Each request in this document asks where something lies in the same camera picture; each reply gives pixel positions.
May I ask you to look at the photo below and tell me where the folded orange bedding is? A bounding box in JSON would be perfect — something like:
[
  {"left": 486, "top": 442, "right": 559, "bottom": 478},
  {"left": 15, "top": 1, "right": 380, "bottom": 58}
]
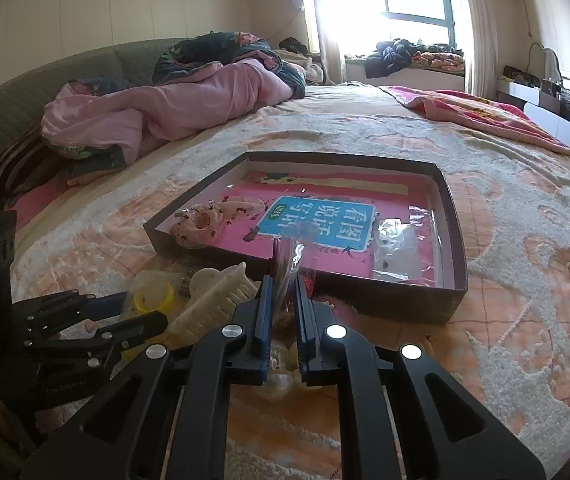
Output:
[{"left": 412, "top": 42, "right": 466, "bottom": 73}]

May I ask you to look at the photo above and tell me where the green padded headboard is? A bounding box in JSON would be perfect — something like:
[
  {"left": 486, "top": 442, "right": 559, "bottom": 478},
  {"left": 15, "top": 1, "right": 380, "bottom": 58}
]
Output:
[{"left": 0, "top": 37, "right": 186, "bottom": 221}]

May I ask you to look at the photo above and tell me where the brown cardboard box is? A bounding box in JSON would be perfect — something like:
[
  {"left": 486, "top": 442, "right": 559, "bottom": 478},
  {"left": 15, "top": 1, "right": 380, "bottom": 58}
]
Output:
[{"left": 143, "top": 151, "right": 469, "bottom": 326}]

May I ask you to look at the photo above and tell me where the pink book with blue label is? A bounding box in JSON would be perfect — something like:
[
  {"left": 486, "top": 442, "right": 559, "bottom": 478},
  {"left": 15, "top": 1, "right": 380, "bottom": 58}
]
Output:
[{"left": 205, "top": 180, "right": 438, "bottom": 281}]

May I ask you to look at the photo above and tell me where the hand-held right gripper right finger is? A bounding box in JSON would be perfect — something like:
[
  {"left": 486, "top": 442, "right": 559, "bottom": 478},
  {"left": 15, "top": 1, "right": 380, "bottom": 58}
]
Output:
[{"left": 294, "top": 276, "right": 547, "bottom": 480}]

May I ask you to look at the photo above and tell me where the pink floral scrunchie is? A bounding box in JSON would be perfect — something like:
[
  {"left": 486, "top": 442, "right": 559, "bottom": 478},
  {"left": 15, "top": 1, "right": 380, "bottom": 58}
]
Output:
[{"left": 170, "top": 199, "right": 268, "bottom": 250}]

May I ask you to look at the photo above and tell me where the pile of dark clothes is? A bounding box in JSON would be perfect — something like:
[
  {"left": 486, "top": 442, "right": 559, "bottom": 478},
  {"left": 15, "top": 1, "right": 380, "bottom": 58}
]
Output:
[{"left": 365, "top": 37, "right": 423, "bottom": 80}]

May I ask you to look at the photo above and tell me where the heap of clothes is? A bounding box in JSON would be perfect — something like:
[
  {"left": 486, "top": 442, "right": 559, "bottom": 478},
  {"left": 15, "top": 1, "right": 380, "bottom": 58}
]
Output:
[{"left": 272, "top": 36, "right": 326, "bottom": 86}]

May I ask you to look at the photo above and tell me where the large clear plastic bag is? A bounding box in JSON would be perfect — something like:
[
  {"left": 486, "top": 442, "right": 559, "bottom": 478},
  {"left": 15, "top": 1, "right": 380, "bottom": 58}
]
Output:
[{"left": 372, "top": 217, "right": 441, "bottom": 281}]

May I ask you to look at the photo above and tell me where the pale curtain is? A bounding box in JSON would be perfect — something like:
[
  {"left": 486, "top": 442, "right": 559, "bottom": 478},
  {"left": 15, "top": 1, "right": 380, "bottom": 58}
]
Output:
[
  {"left": 442, "top": 0, "right": 498, "bottom": 98},
  {"left": 297, "top": 0, "right": 348, "bottom": 86}
]

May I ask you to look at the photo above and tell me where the pink and dark floral quilt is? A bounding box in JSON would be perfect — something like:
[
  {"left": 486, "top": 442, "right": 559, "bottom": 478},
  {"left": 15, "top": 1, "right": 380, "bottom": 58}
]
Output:
[{"left": 41, "top": 31, "right": 308, "bottom": 171}]

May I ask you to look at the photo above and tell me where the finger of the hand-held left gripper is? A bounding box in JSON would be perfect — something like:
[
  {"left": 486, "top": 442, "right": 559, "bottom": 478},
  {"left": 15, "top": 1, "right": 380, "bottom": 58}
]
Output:
[
  {"left": 29, "top": 310, "right": 169, "bottom": 367},
  {"left": 14, "top": 290, "right": 128, "bottom": 334}
]

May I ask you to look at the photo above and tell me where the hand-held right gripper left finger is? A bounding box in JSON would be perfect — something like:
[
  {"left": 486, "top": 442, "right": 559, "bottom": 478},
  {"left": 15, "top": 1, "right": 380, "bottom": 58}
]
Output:
[{"left": 19, "top": 275, "right": 276, "bottom": 480}]

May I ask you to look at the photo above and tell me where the black electronic device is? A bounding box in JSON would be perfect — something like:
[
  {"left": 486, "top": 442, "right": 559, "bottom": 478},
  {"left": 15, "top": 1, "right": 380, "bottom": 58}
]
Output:
[{"left": 540, "top": 77, "right": 570, "bottom": 116}]

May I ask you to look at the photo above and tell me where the pink printed blanket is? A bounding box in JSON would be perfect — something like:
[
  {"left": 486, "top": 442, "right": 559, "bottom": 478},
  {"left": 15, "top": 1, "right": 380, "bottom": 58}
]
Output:
[{"left": 377, "top": 84, "right": 570, "bottom": 158}]

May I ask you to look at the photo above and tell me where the yellow spiral hair tie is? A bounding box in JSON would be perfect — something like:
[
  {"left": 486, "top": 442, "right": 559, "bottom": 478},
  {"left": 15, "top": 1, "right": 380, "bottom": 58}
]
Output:
[{"left": 133, "top": 282, "right": 176, "bottom": 317}]

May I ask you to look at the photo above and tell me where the striped pillow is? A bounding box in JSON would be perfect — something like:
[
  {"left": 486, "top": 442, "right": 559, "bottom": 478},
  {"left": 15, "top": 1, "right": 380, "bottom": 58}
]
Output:
[{"left": 0, "top": 122, "right": 66, "bottom": 196}]

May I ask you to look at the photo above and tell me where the cream hair claw clip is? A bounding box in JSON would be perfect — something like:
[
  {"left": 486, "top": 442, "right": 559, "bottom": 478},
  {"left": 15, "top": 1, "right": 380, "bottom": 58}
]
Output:
[{"left": 165, "top": 261, "right": 262, "bottom": 348}]

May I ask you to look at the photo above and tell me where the white cabinet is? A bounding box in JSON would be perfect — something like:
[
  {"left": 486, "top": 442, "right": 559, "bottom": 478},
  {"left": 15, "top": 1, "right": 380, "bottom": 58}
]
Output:
[{"left": 496, "top": 77, "right": 570, "bottom": 171}]

